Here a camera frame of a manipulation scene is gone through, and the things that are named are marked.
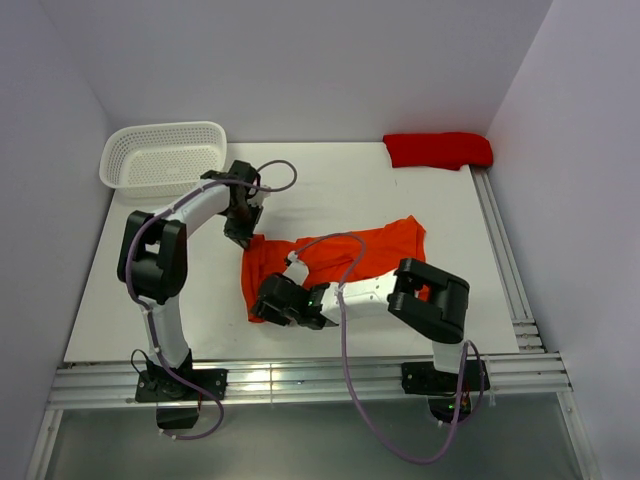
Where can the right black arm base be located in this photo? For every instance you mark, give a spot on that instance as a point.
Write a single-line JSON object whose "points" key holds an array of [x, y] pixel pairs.
{"points": [[440, 388]]}

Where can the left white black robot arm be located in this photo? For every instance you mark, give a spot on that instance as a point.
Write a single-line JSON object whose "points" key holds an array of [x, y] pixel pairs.
{"points": [[153, 261]]}

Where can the aluminium right side rail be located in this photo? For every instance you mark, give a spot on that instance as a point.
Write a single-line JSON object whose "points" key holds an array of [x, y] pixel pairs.
{"points": [[525, 326]]}

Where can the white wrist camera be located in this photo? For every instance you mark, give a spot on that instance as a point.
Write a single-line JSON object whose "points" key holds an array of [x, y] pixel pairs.
{"points": [[256, 196], [296, 270]]}

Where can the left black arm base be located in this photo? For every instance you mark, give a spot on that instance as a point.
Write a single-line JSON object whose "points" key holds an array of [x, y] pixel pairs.
{"points": [[177, 405]]}

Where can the white perforated plastic basket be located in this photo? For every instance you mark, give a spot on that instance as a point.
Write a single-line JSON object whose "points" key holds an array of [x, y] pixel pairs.
{"points": [[161, 160]]}

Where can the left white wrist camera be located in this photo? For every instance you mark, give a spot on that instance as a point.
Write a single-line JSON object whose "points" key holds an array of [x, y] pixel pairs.
{"points": [[256, 196]]}

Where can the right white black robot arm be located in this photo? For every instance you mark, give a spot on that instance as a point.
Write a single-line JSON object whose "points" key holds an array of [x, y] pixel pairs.
{"points": [[429, 300]]}

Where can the aluminium rail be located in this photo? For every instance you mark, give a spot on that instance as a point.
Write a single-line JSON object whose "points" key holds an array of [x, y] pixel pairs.
{"points": [[113, 385], [525, 326]]}

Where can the orange t-shirt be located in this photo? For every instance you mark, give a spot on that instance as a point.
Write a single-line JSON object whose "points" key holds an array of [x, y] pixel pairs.
{"points": [[328, 260]]}

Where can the aluminium front rail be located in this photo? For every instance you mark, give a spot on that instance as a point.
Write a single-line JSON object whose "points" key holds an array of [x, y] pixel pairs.
{"points": [[113, 385]]}

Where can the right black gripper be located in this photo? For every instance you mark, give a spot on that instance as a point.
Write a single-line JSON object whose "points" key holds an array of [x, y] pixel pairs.
{"points": [[262, 309]]}

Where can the red rolled t-shirt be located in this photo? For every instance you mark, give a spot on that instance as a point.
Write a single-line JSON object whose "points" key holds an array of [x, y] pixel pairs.
{"points": [[448, 150]]}

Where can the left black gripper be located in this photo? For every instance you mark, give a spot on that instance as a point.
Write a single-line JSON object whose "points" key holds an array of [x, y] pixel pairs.
{"points": [[243, 235]]}

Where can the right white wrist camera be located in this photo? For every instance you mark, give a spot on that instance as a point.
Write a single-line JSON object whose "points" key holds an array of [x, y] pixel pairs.
{"points": [[296, 270]]}

